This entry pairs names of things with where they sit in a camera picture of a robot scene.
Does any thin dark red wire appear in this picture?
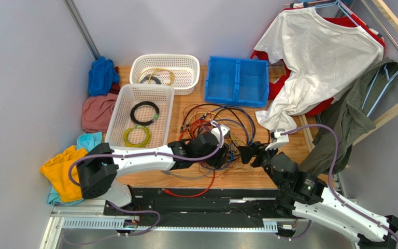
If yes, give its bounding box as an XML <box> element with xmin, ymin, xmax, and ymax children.
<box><xmin>181</xmin><ymin>110</ymin><xmax>248</xmax><ymax>173</ymax></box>

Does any thick yellow ethernet cable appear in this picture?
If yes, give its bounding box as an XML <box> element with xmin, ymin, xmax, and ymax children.
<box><xmin>137</xmin><ymin>67</ymin><xmax>176</xmax><ymax>86</ymax></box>

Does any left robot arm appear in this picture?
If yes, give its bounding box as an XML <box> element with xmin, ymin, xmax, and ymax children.
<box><xmin>70</xmin><ymin>127</ymin><xmax>229</xmax><ymax>207</ymax></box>

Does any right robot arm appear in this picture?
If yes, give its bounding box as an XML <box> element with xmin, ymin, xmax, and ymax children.
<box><xmin>238</xmin><ymin>142</ymin><xmax>398</xmax><ymax>248</ymax></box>

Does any blue divided bin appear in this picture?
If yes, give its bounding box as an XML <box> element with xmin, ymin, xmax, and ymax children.
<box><xmin>204</xmin><ymin>56</ymin><xmax>269</xmax><ymax>108</ymax></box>

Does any red garment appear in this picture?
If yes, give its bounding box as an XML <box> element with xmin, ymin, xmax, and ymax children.
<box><xmin>250</xmin><ymin>3</ymin><xmax>386</xmax><ymax>117</ymax></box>

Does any white rectangular basket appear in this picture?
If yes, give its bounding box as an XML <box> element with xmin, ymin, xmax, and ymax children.
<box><xmin>104</xmin><ymin>84</ymin><xmax>175</xmax><ymax>148</ymax></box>

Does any white oval basket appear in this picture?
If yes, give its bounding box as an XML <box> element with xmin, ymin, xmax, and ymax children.
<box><xmin>129</xmin><ymin>54</ymin><xmax>200</xmax><ymax>95</ymax></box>

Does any olive green garment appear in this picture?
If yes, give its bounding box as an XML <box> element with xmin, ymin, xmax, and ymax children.
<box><xmin>296</xmin><ymin>59</ymin><xmax>398</xmax><ymax>176</ymax></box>

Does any black coil in oval basket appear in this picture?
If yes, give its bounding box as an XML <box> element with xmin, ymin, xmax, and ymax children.
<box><xmin>139</xmin><ymin>75</ymin><xmax>162</xmax><ymax>85</ymax></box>

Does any white t-shirt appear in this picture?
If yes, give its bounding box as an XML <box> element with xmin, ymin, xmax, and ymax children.
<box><xmin>254</xmin><ymin>7</ymin><xmax>385</xmax><ymax>135</ymax></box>

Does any pink cloth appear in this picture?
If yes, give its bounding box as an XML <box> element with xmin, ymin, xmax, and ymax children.
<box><xmin>81</xmin><ymin>93</ymin><xmax>118</xmax><ymax>133</ymax></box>

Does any cyan cloth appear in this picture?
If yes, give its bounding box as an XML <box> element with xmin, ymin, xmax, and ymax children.
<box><xmin>47</xmin><ymin>132</ymin><xmax>104</xmax><ymax>206</ymax></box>

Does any blue cloth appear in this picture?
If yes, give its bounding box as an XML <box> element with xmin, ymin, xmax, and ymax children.
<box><xmin>88</xmin><ymin>56</ymin><xmax>120</xmax><ymax>96</ymax></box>

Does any yellow cloth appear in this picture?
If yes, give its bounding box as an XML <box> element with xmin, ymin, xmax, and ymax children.
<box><xmin>39</xmin><ymin>145</ymin><xmax>88</xmax><ymax>205</ymax></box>

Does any grey ethernet cable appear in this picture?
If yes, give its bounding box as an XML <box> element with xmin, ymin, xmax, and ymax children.
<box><xmin>161</xmin><ymin>168</ymin><xmax>217</xmax><ymax>180</ymax></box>

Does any thin blue wire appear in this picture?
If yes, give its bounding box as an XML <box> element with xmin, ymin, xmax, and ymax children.
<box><xmin>226</xmin><ymin>138</ymin><xmax>243</xmax><ymax>163</ymax></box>

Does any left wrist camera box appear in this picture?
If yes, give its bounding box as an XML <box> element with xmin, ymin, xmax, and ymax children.
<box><xmin>211</xmin><ymin>124</ymin><xmax>230</xmax><ymax>141</ymax></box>

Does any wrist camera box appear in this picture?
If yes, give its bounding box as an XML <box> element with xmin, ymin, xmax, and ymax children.
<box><xmin>211</xmin><ymin>124</ymin><xmax>230</xmax><ymax>141</ymax></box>
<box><xmin>265</xmin><ymin>129</ymin><xmax>289</xmax><ymax>150</ymax></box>

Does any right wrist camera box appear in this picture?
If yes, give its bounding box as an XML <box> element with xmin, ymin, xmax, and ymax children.
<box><xmin>265</xmin><ymin>129</ymin><xmax>289</xmax><ymax>150</ymax></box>

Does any thick blue ethernet cable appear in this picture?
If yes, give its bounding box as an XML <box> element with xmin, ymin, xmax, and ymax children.
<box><xmin>198</xmin><ymin>105</ymin><xmax>256</xmax><ymax>170</ymax></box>

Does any thick red ethernet cable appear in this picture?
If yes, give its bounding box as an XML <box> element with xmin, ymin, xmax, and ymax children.
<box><xmin>161</xmin><ymin>120</ymin><xmax>220</xmax><ymax>198</ymax></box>

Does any yellow green coiled cable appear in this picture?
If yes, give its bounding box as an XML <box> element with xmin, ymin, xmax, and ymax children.
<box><xmin>123</xmin><ymin>124</ymin><xmax>152</xmax><ymax>148</ymax></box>

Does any black coiled cable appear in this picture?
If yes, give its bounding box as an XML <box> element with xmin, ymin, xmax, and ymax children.
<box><xmin>130</xmin><ymin>101</ymin><xmax>160</xmax><ymax>126</ymax></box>

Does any wooden clothes rack frame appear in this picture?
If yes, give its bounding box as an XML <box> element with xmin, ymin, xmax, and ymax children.
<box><xmin>281</xmin><ymin>0</ymin><xmax>398</xmax><ymax>170</ymax></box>

